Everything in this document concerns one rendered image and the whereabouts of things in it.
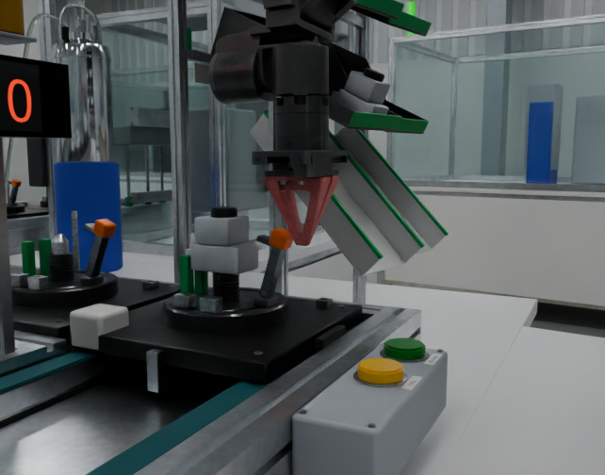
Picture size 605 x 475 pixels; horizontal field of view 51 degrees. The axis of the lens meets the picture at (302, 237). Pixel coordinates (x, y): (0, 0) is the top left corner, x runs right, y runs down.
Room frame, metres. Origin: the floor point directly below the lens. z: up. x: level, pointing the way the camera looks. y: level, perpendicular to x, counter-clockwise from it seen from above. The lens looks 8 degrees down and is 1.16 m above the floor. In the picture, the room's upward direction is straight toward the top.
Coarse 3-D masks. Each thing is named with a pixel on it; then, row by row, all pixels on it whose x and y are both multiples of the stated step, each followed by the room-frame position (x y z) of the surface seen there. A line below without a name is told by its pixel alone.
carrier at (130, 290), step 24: (72, 216) 0.88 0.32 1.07; (48, 240) 0.85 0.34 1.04; (24, 264) 0.82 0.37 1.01; (48, 264) 0.85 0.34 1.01; (72, 264) 0.82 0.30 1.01; (24, 288) 0.77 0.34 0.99; (48, 288) 0.77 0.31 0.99; (72, 288) 0.77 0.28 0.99; (96, 288) 0.78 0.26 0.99; (120, 288) 0.86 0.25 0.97; (168, 288) 0.86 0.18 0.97; (24, 312) 0.73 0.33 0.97; (48, 312) 0.73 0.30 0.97
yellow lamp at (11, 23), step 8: (0, 0) 0.57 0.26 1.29; (8, 0) 0.58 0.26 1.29; (16, 0) 0.59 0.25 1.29; (0, 8) 0.57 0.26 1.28; (8, 8) 0.58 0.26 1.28; (16, 8) 0.58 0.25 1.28; (0, 16) 0.57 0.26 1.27; (8, 16) 0.58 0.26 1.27; (16, 16) 0.58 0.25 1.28; (0, 24) 0.57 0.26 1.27; (8, 24) 0.58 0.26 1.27; (16, 24) 0.58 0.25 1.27; (8, 32) 0.58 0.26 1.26; (16, 32) 0.58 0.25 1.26; (24, 32) 0.60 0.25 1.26
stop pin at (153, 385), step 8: (152, 352) 0.59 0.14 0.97; (160, 352) 0.59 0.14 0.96; (152, 360) 0.59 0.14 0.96; (160, 360) 0.59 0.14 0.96; (152, 368) 0.59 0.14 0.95; (160, 368) 0.59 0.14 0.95; (152, 376) 0.59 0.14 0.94; (160, 376) 0.59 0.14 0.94; (152, 384) 0.59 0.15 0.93; (160, 384) 0.59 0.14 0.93
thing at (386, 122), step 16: (224, 16) 0.99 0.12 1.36; (240, 16) 0.97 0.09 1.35; (256, 16) 1.05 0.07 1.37; (224, 32) 0.99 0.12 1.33; (336, 64) 1.02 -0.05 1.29; (336, 80) 1.02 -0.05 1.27; (336, 112) 0.87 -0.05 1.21; (352, 112) 0.86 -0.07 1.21; (352, 128) 0.87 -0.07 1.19; (368, 128) 0.90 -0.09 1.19; (384, 128) 0.94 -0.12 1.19
